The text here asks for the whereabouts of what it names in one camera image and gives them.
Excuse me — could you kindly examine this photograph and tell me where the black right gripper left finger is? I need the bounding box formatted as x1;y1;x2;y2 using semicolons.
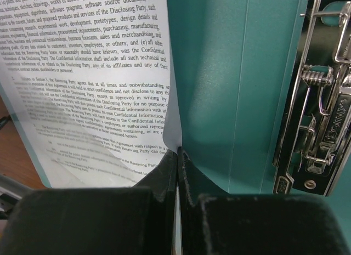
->
5;151;177;254

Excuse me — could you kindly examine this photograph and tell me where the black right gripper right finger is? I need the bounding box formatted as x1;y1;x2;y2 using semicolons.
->
178;148;340;254

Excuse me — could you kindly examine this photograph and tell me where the printed paper sheet top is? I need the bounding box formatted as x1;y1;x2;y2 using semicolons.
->
1;0;172;190

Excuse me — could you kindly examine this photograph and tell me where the teal file folder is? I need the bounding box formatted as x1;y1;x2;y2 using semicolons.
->
0;0;351;195

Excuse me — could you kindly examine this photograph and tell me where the metal folder clip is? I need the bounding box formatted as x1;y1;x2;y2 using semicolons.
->
273;0;350;196

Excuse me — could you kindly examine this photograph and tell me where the aluminium frame rail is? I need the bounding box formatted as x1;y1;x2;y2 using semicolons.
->
0;174;32;220

